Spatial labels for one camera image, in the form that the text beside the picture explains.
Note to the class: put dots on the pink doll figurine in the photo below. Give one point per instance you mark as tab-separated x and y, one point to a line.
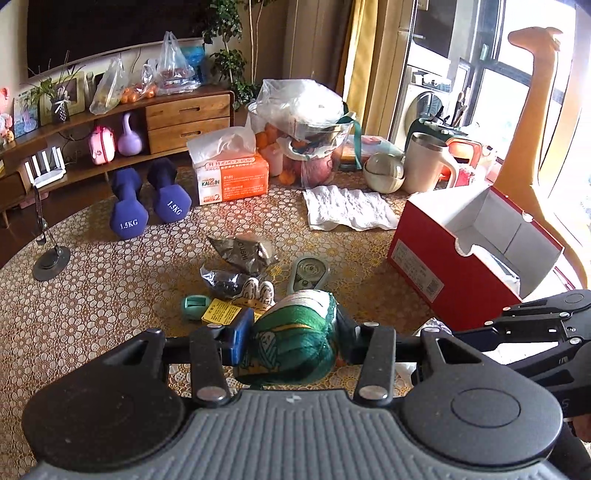
5	122

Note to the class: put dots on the white router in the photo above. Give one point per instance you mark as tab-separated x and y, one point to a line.
46	173

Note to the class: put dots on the white plastic bag red contents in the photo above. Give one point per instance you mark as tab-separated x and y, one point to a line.
173	60

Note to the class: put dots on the yellow label card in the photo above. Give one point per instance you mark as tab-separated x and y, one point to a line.
221	313

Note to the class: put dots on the red cardboard box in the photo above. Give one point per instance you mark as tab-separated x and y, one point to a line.
429	258

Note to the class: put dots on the orange white tissue pack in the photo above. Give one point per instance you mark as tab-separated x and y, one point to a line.
235	180

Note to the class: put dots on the small pink bag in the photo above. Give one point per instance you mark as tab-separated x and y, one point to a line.
101	145

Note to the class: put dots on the red plastic container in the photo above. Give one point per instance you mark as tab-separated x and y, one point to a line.
466	154

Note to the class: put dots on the wooden television cabinet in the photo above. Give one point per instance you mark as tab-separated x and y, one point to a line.
184	110

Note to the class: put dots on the flat plastic-wrapped packet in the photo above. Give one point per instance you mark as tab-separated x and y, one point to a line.
378	144

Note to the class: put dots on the small plant in black vase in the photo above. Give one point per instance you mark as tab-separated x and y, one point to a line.
60	111

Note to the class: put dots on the white crumpled cloth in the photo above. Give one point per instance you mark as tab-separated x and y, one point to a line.
351	207

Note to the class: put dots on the small white plastic cup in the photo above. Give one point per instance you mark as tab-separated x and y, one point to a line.
275	160

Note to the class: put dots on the clear bag of oranges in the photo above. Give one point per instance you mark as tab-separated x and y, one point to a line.
138	92

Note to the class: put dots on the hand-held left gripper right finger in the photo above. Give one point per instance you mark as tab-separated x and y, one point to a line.
350	339

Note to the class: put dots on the window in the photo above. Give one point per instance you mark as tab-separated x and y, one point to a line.
503	83

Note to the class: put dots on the black phone stand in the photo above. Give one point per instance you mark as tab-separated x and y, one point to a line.
51	265

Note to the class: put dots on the large clear bag of fruit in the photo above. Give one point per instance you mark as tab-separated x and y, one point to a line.
300	106

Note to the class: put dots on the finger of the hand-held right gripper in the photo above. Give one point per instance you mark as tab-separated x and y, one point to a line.
545	307
531	344

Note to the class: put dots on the blue dumbbell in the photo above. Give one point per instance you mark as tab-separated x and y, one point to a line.
129	207
168	194

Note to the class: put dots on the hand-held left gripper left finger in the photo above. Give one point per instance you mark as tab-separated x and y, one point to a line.
239	334

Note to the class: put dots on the blue packet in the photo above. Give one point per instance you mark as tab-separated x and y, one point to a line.
196	55

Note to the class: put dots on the gold lace tablecloth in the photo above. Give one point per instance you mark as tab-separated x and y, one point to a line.
138	286

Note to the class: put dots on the green ribbon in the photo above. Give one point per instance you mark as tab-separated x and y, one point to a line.
356	138

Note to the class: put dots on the black television screen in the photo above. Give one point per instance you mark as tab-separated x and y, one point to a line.
115	27

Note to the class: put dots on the orange giraffe toy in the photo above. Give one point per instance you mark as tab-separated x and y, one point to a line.
531	120

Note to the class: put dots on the round white green container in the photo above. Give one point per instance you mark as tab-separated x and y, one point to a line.
383	173

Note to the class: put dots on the crumpled clear wrapper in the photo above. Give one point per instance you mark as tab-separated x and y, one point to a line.
224	281

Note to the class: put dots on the clear bag of yellow fruit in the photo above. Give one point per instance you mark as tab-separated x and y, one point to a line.
108	87

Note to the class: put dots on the beige mug with steel rim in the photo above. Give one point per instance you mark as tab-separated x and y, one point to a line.
425	164

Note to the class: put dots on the small teal roller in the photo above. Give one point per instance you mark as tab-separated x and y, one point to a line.
194	307

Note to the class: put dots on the silver snack wrapper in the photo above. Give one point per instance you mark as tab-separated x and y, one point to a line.
242	254

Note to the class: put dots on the washing machine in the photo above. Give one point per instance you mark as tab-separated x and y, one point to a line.
415	104

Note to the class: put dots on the green wooden photo frame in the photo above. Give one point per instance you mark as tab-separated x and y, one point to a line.
76	90

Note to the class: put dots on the yellow curtain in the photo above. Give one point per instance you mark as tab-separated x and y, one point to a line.
362	60

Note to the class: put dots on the person's right hand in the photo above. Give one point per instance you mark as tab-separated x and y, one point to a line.
582	425

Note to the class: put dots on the purple kettlebell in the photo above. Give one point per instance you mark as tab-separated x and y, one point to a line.
130	141

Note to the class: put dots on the tall green houseplant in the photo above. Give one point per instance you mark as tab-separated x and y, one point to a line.
231	64

